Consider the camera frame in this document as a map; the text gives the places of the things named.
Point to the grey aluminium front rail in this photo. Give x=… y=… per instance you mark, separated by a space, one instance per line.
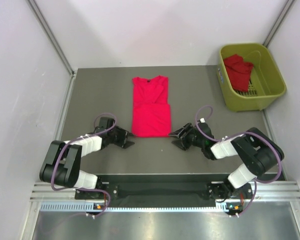
x=277 y=191

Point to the right aluminium frame post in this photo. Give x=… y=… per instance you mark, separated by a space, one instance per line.
x=288 y=5

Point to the dark red t shirt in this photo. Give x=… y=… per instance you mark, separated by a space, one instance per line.
x=239 y=72

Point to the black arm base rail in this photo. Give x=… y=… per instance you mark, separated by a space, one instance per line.
x=183 y=190

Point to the bright pink t shirt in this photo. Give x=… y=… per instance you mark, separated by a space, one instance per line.
x=151 y=112

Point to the left aluminium frame post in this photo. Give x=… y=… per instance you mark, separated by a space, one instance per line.
x=50 y=35

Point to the aluminium frame post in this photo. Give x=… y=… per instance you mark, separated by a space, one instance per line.
x=50 y=35
x=288 y=5

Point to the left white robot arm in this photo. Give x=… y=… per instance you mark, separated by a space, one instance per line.
x=62 y=163

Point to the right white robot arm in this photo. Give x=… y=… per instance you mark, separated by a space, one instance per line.
x=257 y=152

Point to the slotted grey cable duct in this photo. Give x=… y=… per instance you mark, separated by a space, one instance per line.
x=94 y=207

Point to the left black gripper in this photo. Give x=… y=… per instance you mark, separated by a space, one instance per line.
x=124 y=134

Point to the olive green plastic basket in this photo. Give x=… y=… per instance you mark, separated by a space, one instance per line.
x=265 y=83

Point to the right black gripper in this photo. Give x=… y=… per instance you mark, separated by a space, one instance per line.
x=182 y=143

